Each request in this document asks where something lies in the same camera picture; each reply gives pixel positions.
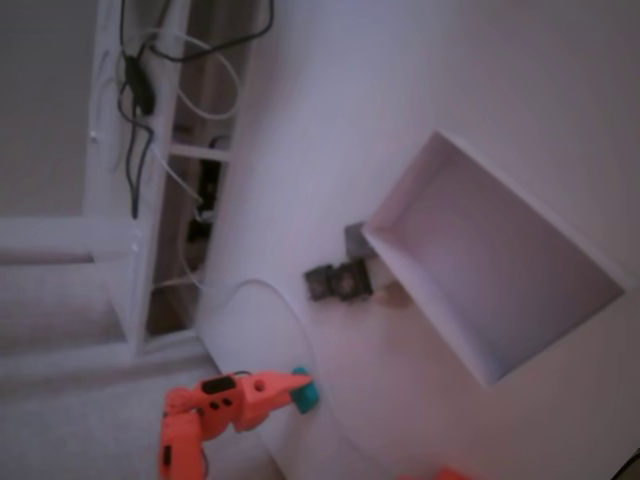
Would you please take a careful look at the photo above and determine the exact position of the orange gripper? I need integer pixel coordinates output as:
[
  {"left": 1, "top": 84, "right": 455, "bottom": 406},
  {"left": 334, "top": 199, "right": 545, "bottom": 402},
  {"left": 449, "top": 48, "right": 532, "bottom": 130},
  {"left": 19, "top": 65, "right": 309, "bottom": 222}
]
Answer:
[{"left": 197, "top": 369, "right": 313, "bottom": 435}]

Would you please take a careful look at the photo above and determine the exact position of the green cube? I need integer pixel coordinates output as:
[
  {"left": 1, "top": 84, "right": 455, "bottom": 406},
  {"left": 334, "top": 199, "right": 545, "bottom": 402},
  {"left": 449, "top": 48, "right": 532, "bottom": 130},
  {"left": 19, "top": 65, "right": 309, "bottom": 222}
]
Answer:
[{"left": 291, "top": 366, "right": 320, "bottom": 417}]

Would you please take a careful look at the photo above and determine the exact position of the white cardboard bin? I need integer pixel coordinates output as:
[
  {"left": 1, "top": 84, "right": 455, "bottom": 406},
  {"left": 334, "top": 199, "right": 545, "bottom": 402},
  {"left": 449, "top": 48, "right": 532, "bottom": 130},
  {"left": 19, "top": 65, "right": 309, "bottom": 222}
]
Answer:
[{"left": 360, "top": 129, "right": 630, "bottom": 389}]

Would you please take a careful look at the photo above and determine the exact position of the black box with clear lid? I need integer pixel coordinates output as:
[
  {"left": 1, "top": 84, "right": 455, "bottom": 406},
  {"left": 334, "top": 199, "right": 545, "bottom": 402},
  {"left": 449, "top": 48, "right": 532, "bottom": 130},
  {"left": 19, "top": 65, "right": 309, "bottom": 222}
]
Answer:
[{"left": 303, "top": 266, "right": 334, "bottom": 302}]

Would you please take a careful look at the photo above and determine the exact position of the black box with brown disc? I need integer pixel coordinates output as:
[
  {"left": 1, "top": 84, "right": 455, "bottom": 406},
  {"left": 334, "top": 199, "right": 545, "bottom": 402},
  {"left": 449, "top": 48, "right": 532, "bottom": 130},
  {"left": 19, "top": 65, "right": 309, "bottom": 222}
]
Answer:
[{"left": 327, "top": 258, "right": 375, "bottom": 305}]

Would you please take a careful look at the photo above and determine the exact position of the silver metal tin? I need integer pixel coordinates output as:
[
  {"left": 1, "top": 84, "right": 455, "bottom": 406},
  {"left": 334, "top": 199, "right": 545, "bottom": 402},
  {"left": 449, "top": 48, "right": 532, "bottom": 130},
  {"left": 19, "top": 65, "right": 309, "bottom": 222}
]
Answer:
[{"left": 343, "top": 222, "right": 375, "bottom": 260}]

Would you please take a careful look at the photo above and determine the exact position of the long white cable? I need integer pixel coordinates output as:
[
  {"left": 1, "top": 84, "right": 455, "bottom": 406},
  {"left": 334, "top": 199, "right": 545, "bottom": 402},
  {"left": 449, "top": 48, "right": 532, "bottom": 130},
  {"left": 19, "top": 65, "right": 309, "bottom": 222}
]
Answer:
[{"left": 218, "top": 278, "right": 384, "bottom": 469}]

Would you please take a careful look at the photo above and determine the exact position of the thin white cable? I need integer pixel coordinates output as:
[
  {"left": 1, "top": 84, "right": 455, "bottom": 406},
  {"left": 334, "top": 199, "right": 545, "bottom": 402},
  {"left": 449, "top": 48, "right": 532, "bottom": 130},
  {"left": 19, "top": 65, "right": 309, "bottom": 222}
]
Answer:
[{"left": 148, "top": 142, "right": 214, "bottom": 292}]

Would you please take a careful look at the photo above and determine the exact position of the white metal frame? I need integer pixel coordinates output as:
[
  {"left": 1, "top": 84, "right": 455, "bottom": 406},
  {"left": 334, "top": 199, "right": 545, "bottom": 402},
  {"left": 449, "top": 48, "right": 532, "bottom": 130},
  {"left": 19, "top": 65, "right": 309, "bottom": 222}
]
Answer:
[{"left": 0, "top": 0, "right": 257, "bottom": 382}]

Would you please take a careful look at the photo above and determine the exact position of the black cable with inline switch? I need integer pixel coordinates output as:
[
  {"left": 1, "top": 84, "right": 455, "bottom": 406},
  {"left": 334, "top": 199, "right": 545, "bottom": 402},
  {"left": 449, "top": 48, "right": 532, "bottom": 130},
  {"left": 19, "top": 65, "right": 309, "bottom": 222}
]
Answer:
[{"left": 116, "top": 0, "right": 276, "bottom": 220}]

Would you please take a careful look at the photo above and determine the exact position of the looped white cable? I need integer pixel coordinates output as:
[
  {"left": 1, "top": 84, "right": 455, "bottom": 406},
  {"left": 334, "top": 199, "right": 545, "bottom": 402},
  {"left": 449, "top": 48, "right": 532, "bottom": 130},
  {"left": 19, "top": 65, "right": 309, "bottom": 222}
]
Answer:
[{"left": 142, "top": 28, "right": 242, "bottom": 122}]

